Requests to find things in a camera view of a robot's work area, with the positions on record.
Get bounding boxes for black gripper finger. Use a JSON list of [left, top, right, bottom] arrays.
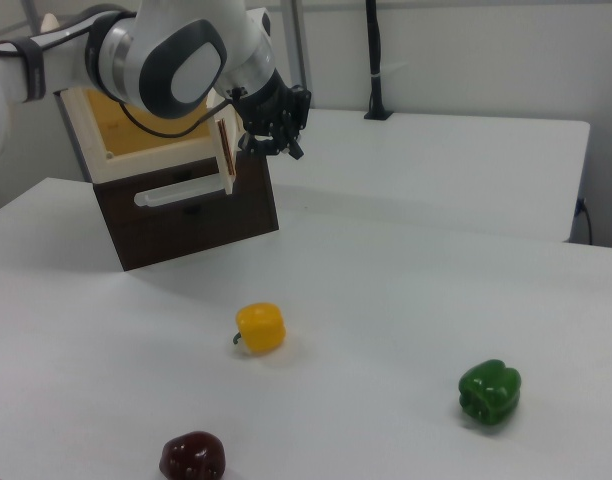
[[280, 85, 313, 162], [237, 119, 287, 156]]

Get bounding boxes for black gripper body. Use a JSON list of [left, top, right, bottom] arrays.
[[233, 69, 294, 127]]

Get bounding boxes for cream cabinet door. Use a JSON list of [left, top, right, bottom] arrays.
[[204, 92, 248, 197]]

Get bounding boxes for black pole with clamp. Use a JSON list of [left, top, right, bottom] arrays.
[[363, 0, 395, 122]]

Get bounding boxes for yellow bell pepper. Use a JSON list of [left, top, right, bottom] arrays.
[[229, 301, 288, 356]]

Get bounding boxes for dark red bell pepper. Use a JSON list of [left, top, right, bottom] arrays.
[[159, 430, 228, 480]]

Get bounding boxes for green bell pepper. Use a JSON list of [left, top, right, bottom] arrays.
[[457, 358, 523, 428]]

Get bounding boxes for grey partition post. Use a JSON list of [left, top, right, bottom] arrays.
[[280, 0, 312, 109]]

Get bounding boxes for white drawer handle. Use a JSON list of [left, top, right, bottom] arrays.
[[133, 177, 228, 209]]

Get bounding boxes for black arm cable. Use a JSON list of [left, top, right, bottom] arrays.
[[117, 94, 240, 139]]

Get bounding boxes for black arm strap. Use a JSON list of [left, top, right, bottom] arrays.
[[11, 38, 50, 104]]

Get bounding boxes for black wall cable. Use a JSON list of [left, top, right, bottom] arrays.
[[575, 197, 595, 246]]

